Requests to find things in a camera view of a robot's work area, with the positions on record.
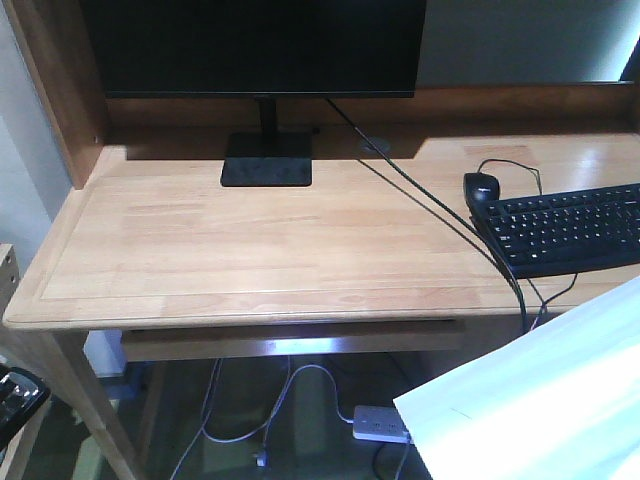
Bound white paper sheets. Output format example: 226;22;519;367
394;280;639;479

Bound wooden desk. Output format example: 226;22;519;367
4;1;639;479

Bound white power strip under desk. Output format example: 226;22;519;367
352;405;411;444

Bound black computer mouse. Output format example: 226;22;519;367
463;172;501;207

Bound black computer monitor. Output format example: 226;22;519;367
80;1;427;187

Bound black keyboard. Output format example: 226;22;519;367
467;183;639;279

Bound black monitor cable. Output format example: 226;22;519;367
325;97;529;334

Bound grey desk cable grommet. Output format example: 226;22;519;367
359;138;391;154

